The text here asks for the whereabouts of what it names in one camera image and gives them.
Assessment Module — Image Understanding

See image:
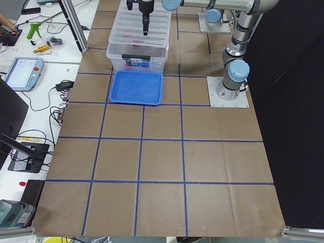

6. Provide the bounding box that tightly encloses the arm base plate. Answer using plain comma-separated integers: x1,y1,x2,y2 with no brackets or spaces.
198,13,231,34
207,76,250,108

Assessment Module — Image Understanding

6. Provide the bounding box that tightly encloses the aluminium frame post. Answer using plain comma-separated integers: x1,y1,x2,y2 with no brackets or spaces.
58,0,89,53

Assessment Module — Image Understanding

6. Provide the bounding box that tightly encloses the black box latch handle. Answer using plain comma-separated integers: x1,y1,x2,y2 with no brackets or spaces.
121,54,151,60

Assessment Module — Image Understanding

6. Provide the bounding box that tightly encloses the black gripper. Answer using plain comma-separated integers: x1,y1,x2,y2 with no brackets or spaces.
127,0,154,13

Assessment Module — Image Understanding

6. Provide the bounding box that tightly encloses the teach pendant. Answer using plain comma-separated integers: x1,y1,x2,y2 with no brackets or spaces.
4,57,44,92

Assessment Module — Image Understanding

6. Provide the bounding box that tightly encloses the clear plastic box lid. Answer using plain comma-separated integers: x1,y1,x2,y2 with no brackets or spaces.
108,1,171,48

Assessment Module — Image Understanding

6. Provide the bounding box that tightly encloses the clear plastic storage box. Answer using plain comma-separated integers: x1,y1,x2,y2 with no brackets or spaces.
106,44,169,73

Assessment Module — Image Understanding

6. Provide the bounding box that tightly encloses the blue plastic tray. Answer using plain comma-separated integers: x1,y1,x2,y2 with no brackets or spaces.
109,70,164,106

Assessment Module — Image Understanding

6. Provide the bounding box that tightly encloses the black power adapter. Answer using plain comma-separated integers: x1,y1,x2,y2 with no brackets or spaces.
55,80,74,92

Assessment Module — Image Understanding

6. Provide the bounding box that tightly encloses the reacher grabber tool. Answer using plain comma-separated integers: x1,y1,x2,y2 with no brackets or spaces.
14,14,66,40

